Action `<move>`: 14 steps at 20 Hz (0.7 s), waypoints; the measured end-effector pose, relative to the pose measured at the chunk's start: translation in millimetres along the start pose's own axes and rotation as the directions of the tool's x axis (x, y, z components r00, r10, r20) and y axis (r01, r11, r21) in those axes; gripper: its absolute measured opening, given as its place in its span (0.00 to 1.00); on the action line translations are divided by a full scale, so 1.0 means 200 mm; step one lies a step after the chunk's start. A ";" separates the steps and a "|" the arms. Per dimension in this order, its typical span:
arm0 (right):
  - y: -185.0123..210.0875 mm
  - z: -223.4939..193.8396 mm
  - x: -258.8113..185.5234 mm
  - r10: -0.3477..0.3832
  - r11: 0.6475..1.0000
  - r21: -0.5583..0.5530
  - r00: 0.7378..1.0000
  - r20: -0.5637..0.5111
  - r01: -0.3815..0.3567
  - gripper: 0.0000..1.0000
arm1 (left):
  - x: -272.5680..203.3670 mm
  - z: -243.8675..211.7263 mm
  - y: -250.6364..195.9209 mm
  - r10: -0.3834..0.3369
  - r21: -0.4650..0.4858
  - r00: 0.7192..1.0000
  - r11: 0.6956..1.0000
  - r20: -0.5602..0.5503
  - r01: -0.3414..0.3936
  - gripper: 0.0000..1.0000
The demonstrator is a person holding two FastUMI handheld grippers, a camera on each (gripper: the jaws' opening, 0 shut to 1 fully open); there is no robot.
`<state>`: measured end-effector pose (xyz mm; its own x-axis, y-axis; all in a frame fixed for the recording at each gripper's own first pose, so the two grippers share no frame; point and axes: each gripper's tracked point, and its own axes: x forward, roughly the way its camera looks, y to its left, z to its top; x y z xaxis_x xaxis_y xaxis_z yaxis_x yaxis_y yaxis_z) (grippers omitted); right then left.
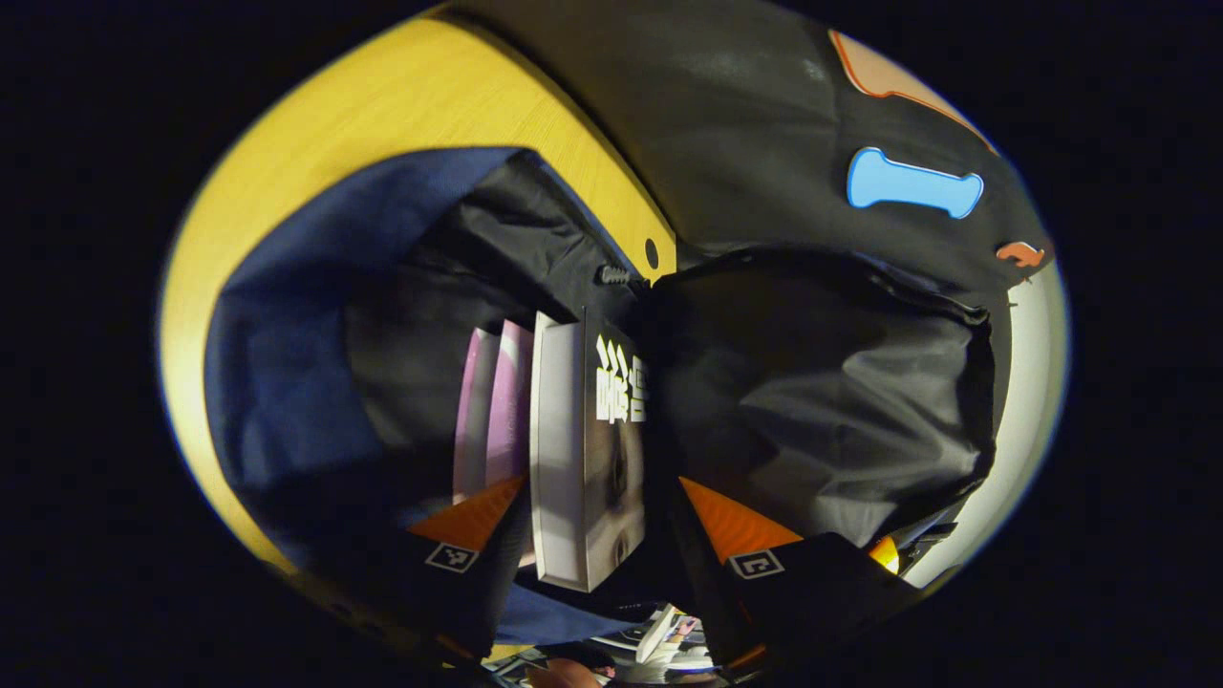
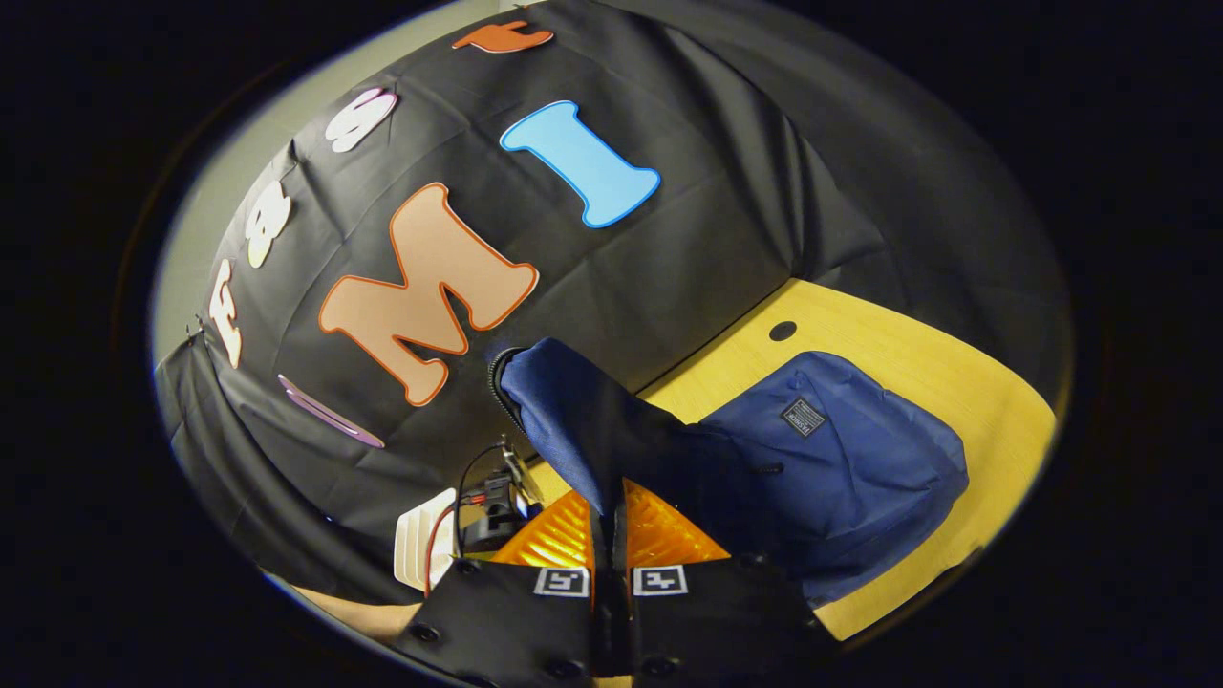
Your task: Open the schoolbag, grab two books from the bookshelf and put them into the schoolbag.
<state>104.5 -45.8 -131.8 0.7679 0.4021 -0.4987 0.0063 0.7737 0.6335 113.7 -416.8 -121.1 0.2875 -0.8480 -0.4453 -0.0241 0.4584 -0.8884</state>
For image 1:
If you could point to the black backdrop cloth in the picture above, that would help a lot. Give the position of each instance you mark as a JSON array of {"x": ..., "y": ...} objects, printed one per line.
[{"x": 764, "y": 115}]

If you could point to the black face cover book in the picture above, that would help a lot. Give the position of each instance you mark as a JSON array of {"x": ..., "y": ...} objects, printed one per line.
[{"x": 592, "y": 459}]

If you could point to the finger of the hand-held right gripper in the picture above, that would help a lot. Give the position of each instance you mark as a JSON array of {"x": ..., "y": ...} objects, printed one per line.
[{"x": 884, "y": 554}]

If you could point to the blue schoolbag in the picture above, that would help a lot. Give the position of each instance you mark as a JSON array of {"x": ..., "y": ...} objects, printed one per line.
[{"x": 306, "y": 334}]

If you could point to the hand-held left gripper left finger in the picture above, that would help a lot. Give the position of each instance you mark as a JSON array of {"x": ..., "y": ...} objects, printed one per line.
[{"x": 478, "y": 592}]

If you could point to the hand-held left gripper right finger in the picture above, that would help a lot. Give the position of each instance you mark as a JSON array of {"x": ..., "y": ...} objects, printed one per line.
[{"x": 707, "y": 583}]

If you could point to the pink book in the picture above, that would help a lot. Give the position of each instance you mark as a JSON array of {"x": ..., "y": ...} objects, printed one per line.
[{"x": 497, "y": 411}]

